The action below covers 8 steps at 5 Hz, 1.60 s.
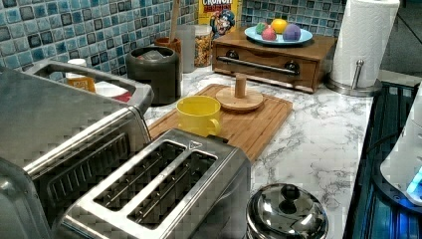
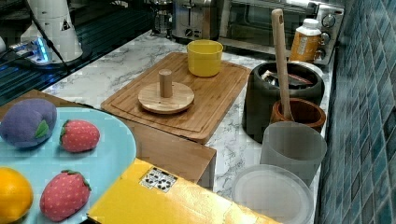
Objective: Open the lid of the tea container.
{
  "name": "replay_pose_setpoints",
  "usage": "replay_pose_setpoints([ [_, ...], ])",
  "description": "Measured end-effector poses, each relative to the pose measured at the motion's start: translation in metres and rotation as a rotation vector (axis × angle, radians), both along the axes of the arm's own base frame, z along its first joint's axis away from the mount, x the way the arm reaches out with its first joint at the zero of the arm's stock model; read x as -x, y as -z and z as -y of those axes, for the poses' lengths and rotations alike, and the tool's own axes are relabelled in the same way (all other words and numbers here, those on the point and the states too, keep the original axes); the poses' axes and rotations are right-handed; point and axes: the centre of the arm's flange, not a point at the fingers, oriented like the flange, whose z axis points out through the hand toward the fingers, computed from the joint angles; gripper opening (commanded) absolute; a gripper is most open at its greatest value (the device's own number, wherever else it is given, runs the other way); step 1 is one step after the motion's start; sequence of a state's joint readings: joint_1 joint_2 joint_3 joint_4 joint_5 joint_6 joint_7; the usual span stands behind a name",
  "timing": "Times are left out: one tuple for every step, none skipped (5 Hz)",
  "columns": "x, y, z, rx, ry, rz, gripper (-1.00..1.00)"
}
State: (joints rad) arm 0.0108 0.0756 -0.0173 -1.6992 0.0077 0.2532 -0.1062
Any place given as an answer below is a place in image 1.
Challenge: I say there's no orange bottle with white cap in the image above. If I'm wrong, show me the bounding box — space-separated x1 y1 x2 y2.
66 59 96 93

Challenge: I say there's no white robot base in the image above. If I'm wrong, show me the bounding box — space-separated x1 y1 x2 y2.
371 82 421 214

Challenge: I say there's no yellow plastic mug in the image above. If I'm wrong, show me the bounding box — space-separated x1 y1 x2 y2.
176 96 221 136

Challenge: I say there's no white and red bowl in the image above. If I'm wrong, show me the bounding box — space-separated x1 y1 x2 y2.
95 82 131 103

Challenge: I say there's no stainless steel toaster oven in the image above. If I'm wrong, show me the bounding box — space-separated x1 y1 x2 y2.
1 60 153 239

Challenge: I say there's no stainless steel pot lid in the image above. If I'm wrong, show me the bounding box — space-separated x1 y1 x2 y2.
246 183 328 239

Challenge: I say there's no yellow cereal box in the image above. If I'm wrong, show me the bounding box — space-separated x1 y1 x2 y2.
198 0 242 39

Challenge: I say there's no wooden cutting board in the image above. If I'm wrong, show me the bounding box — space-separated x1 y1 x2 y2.
148 84 293 162

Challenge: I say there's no red plush strawberry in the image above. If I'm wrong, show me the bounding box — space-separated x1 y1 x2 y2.
261 27 277 41

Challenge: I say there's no steel paper towel holder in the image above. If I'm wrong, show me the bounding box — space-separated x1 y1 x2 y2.
324 60 383 98

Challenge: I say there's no light blue plate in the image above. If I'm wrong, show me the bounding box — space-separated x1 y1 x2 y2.
244 26 314 46

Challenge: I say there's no purple plush fruit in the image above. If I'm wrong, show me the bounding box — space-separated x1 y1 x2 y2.
283 24 302 41

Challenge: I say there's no silver two-slot toaster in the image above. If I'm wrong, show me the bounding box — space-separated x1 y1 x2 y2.
63 129 251 239

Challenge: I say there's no clear cereal storage jar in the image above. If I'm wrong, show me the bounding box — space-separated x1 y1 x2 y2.
194 25 212 68

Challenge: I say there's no round wooden lid with knob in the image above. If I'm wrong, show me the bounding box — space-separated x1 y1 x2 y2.
215 74 264 112

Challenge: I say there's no white paper towel roll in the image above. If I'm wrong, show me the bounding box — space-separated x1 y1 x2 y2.
330 0 400 88

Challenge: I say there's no orange fruit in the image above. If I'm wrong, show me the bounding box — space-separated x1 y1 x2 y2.
271 18 288 34

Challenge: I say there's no wooden drawer box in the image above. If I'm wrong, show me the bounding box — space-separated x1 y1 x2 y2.
212 28 336 94

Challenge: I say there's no dark grey tea container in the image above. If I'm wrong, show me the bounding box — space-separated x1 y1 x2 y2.
125 46 181 106

